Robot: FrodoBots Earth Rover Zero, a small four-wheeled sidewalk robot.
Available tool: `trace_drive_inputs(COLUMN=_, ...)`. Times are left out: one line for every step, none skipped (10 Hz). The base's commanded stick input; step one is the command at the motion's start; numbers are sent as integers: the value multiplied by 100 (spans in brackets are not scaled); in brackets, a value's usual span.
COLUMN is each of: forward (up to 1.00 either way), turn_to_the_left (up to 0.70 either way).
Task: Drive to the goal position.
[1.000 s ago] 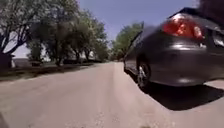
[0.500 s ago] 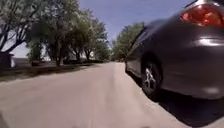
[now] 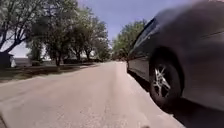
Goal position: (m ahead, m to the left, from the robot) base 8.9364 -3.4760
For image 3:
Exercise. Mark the green tree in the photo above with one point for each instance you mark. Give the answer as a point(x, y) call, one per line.
point(126, 38)

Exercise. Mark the grey asphalt road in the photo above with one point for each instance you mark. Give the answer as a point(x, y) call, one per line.
point(86, 96)

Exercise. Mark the dark grey car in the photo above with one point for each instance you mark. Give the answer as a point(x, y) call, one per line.
point(196, 56)

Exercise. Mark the row of trees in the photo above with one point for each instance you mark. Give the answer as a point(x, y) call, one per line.
point(60, 33)

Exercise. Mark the grass verge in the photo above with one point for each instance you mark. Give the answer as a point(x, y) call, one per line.
point(30, 71)

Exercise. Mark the dark building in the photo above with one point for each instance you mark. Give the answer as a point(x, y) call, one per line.
point(5, 60)

